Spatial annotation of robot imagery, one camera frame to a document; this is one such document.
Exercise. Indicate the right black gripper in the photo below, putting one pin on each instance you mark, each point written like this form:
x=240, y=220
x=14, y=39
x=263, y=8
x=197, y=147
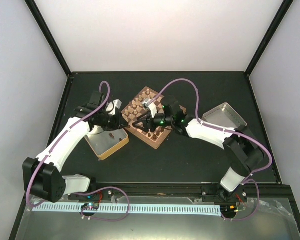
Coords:
x=149, y=120

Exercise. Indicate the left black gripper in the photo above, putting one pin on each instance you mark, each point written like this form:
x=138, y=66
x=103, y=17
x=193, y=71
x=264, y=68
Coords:
x=118, y=124

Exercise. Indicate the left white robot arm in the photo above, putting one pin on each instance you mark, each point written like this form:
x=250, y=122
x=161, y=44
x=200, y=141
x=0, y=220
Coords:
x=42, y=175

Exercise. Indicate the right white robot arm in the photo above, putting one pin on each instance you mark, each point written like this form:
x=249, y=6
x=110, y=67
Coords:
x=241, y=149

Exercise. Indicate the wooden chess board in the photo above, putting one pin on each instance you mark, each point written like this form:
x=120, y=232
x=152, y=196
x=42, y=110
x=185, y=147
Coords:
x=135, y=109

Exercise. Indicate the left controller board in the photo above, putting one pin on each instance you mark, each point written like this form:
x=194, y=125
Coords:
x=90, y=206

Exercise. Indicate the controller board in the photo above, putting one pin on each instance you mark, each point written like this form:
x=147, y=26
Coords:
x=232, y=208
x=90, y=206

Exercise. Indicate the right controller board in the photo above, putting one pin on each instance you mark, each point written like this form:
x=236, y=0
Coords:
x=232, y=208

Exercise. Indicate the yellow tin box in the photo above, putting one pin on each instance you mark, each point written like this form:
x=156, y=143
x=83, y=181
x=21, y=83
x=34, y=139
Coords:
x=103, y=145

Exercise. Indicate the silver metal tray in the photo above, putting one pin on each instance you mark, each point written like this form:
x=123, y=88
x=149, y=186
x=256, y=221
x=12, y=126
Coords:
x=223, y=116

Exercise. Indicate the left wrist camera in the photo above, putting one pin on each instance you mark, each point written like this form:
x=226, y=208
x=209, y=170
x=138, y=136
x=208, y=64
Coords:
x=113, y=107

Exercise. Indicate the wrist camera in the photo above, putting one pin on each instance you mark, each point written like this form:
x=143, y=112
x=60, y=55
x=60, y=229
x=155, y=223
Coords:
x=149, y=105
x=113, y=107

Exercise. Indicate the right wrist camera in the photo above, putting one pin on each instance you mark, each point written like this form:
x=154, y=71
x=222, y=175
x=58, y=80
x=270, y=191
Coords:
x=149, y=105

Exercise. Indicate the white slotted cable duct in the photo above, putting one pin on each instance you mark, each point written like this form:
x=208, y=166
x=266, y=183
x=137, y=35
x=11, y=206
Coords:
x=122, y=208

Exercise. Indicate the black mounting rail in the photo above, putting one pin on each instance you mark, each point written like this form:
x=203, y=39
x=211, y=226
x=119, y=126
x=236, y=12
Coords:
x=208, y=192

